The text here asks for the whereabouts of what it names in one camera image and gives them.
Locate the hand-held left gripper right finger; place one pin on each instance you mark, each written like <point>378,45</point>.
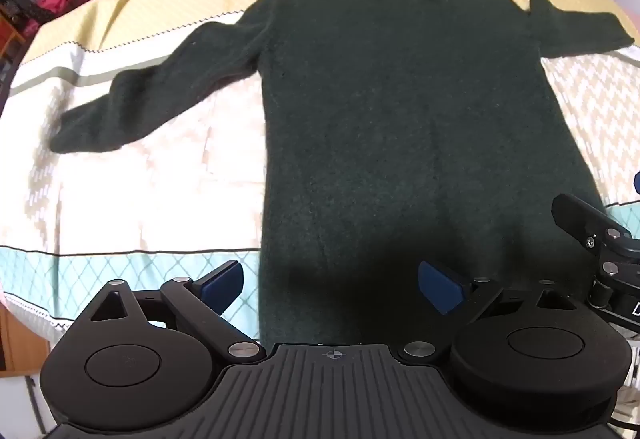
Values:
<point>439,287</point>

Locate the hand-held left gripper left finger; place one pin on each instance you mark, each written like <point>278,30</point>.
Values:
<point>223,282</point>

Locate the yellow white patterned bed sheet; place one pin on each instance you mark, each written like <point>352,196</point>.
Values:
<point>150,199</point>

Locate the wooden cabinet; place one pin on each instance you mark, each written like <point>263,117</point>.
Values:
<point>20,339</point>

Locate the dark green knit sweater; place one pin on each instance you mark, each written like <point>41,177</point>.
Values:
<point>400,119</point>

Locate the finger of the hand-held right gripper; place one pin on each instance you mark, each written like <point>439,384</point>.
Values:
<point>580,216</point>

